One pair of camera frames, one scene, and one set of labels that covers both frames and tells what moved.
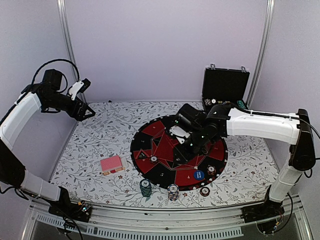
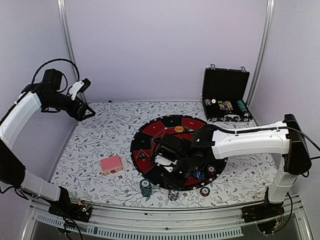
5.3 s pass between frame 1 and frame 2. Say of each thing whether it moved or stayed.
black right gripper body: moved
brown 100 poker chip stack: stayed
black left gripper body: stayed
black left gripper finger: stayed
